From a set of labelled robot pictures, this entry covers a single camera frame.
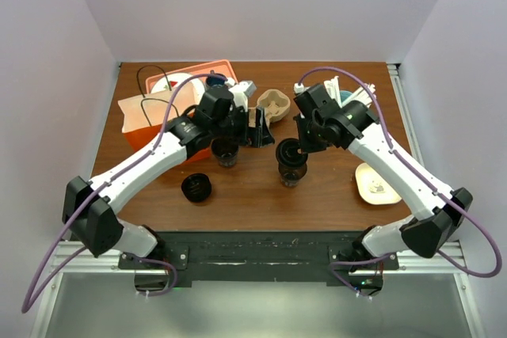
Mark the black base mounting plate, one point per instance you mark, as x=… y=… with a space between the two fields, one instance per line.
x=270 y=256

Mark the dark coffee cup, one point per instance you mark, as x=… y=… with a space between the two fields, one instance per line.
x=225 y=152
x=291 y=176

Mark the white plate with strawberry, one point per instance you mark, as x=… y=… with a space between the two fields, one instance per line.
x=169 y=81

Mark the orange paper bag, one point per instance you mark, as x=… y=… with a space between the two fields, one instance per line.
x=143 y=113

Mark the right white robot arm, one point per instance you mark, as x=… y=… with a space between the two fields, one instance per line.
x=432 y=203

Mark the cardboard cup carrier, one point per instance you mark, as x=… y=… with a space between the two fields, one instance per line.
x=275 y=103

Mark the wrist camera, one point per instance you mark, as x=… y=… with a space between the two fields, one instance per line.
x=242 y=91
x=298 y=88

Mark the white wrapped straws bundle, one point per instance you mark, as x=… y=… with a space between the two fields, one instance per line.
x=360 y=94

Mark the dark blue ceramic cup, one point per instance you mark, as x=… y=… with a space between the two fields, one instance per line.
x=215 y=80

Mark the aluminium frame rail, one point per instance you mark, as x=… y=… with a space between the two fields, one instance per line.
x=404 y=111

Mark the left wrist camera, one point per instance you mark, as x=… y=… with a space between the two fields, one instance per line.
x=242 y=91

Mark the white panda dish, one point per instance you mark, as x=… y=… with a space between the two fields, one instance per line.
x=372 y=188

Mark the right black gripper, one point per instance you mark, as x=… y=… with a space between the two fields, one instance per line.
x=308 y=146

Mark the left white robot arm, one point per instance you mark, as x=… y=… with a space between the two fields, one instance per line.
x=91 y=206

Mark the black cup lid on table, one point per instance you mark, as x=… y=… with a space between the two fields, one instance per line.
x=196 y=187

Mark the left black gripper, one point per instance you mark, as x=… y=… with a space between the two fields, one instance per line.
x=258 y=136

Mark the light blue straw holder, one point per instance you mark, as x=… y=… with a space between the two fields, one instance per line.
x=343 y=96

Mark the black cup lid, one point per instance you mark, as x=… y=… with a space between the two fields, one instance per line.
x=196 y=187
x=289 y=153

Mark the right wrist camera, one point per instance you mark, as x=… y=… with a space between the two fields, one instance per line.
x=298 y=88

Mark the pink plastic tray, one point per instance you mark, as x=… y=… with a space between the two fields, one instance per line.
x=221 y=66

